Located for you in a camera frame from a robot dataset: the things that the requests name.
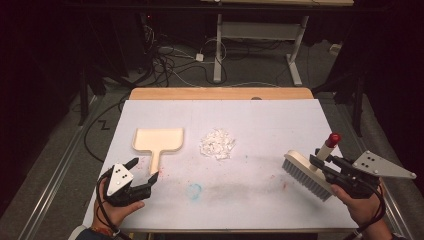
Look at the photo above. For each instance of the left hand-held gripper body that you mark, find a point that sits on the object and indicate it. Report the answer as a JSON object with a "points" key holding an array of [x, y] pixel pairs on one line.
{"points": [[117, 180]]}

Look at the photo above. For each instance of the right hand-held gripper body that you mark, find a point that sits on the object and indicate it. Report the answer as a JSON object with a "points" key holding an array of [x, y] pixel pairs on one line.
{"points": [[356, 180]]}

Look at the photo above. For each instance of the beige dustpan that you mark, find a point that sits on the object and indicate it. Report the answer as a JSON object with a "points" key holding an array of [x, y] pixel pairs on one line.
{"points": [[158, 140]]}

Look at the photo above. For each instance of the person's right hand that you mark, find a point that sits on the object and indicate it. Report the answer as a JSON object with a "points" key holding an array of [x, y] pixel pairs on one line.
{"points": [[361, 208]]}

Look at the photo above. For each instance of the person's left hand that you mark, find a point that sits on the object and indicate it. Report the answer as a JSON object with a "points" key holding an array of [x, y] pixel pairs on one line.
{"points": [[113, 213]]}

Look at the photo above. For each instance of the pile of white paper scraps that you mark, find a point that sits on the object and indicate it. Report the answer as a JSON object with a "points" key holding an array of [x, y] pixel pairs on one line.
{"points": [[217, 144]]}

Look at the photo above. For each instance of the black stand leg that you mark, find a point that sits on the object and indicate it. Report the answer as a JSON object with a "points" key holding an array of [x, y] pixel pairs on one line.
{"points": [[83, 100]]}

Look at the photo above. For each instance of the white table cover sheet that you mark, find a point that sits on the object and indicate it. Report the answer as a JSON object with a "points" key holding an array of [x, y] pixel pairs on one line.
{"points": [[240, 113]]}

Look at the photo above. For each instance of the wooden table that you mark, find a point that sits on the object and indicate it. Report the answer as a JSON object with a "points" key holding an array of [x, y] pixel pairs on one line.
{"points": [[200, 94]]}

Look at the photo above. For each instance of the white box on floor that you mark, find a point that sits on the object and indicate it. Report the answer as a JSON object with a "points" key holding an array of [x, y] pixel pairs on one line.
{"points": [[335, 49]]}

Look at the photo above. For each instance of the white power adapter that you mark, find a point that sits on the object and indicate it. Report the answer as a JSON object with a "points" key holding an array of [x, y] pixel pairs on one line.
{"points": [[199, 57]]}

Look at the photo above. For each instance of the metal floor rail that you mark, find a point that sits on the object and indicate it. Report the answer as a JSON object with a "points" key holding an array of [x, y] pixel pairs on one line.
{"points": [[393, 213], [53, 176]]}

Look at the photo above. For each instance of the white metal desk frame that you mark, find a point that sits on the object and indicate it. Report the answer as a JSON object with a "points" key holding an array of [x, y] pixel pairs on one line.
{"points": [[218, 50]]}

